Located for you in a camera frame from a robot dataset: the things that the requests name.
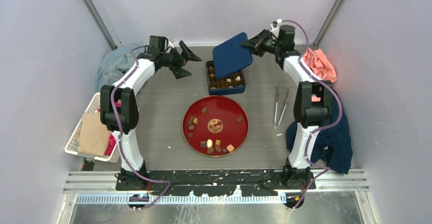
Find dark navy cloth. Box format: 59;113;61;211
285;89;354;175

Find red round tray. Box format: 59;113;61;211
181;96;250;157

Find metal tongs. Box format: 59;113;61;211
273;83;290;129

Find tan cloth in basket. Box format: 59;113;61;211
77;113;111;157

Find magenta cloth in basket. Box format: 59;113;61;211
95;119;116;157

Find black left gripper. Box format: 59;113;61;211
160;41;201;78

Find blue chocolate box with dividers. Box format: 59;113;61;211
205;61;246;96

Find white perforated basket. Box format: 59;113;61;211
64;92;120;163

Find light blue cloth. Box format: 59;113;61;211
95;43;145;93

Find caramel cube chocolate bottom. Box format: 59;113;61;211
226;145;235;152

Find pink cloth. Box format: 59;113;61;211
303;48;337;83

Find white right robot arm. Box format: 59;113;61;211
241;21;334;189

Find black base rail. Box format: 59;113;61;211
115;169;316;197

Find blue box lid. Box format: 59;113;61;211
212;32;253;78

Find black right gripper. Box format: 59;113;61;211
239;29;280;58

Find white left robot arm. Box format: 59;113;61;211
100;36;202;190

